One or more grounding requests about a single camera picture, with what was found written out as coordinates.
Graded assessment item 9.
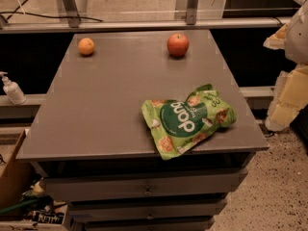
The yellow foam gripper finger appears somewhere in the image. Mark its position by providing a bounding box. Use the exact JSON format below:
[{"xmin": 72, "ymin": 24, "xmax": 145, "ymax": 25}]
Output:
[
  {"xmin": 265, "ymin": 64, "xmax": 308, "ymax": 132},
  {"xmin": 263, "ymin": 23, "xmax": 289, "ymax": 50}
]

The green rice chip bag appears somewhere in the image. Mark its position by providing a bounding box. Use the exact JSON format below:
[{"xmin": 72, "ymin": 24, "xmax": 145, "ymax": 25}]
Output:
[{"xmin": 141, "ymin": 84, "xmax": 237, "ymax": 161}]

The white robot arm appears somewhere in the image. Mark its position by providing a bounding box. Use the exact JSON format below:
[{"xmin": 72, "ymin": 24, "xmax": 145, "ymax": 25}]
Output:
[{"xmin": 264, "ymin": 1, "xmax": 308, "ymax": 132}]

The red apple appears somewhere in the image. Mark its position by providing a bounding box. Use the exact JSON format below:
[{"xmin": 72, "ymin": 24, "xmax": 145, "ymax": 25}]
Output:
[{"xmin": 167, "ymin": 34, "xmax": 190, "ymax": 57}]

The orange fruit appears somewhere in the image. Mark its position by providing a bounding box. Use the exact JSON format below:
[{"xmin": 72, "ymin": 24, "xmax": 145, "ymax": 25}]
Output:
[{"xmin": 78, "ymin": 38, "xmax": 95, "ymax": 56}]

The white pump bottle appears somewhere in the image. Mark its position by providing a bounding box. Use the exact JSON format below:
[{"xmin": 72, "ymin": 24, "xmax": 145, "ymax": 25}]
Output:
[{"xmin": 0, "ymin": 71, "xmax": 26, "ymax": 105}]

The cardboard box with snacks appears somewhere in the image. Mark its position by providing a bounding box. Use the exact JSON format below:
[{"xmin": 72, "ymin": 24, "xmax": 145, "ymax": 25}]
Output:
[{"xmin": 0, "ymin": 128, "xmax": 70, "ymax": 231}]

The metal frame rail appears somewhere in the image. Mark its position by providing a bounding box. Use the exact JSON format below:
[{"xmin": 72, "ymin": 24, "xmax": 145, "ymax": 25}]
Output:
[{"xmin": 0, "ymin": 0, "xmax": 292, "ymax": 34}]

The black cable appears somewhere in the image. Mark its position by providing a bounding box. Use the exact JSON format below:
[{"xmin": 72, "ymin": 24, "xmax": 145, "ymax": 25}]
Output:
[{"xmin": 0, "ymin": 0, "xmax": 104, "ymax": 23}]

